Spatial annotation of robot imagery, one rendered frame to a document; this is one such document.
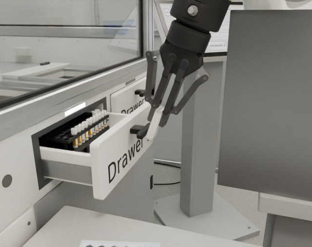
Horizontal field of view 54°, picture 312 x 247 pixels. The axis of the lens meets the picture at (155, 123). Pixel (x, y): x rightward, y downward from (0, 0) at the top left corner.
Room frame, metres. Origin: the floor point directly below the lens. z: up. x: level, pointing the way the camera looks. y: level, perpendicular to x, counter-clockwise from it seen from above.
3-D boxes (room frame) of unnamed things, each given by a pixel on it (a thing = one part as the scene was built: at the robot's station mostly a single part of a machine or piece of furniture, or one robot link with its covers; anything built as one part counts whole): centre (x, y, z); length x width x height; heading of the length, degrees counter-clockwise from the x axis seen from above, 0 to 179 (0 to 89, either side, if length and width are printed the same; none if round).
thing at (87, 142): (0.67, 0.25, 0.87); 0.22 x 0.18 x 0.06; 72
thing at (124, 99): (0.94, 0.07, 0.87); 0.29 x 0.02 x 0.11; 162
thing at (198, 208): (1.51, -0.26, 0.51); 0.50 x 0.45 x 1.02; 24
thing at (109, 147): (0.60, 0.06, 0.87); 0.29 x 0.02 x 0.11; 162
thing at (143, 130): (0.60, 0.03, 0.91); 0.07 x 0.04 x 0.01; 162
